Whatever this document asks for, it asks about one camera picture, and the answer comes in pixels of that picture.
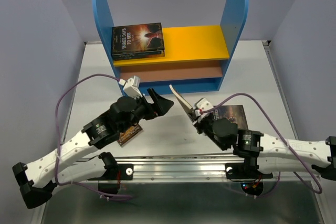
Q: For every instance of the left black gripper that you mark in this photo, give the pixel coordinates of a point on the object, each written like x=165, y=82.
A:
x=161, y=105

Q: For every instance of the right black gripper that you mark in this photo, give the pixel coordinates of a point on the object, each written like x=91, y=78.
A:
x=198, y=123

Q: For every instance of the Animal Farm book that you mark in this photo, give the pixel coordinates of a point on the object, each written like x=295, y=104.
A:
x=179, y=98

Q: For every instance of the Tale of Two Cities book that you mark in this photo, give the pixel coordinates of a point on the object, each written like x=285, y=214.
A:
x=234, y=113

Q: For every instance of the Edward Tulane book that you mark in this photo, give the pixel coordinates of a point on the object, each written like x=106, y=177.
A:
x=129, y=134

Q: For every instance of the Little Women book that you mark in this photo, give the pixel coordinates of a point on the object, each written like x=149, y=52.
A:
x=138, y=55

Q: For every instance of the Three Days to See book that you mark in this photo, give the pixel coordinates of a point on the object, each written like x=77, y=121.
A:
x=137, y=38

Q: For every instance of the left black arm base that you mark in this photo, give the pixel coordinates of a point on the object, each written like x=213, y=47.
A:
x=110, y=182

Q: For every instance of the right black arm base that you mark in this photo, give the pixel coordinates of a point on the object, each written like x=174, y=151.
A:
x=250, y=179

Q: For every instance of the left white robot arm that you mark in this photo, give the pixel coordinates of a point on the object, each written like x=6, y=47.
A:
x=38, y=179

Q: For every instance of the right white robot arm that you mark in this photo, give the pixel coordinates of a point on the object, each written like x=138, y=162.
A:
x=262, y=154

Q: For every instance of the blue yellow wooden bookshelf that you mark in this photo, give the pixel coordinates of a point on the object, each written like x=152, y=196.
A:
x=196, y=58

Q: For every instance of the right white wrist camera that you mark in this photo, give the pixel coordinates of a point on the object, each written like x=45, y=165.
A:
x=202, y=107

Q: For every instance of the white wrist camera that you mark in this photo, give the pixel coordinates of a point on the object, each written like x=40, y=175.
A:
x=130, y=87
x=202, y=107

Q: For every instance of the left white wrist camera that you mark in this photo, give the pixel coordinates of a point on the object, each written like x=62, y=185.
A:
x=130, y=87

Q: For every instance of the aluminium mounting rail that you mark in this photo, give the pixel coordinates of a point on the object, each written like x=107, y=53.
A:
x=160, y=169

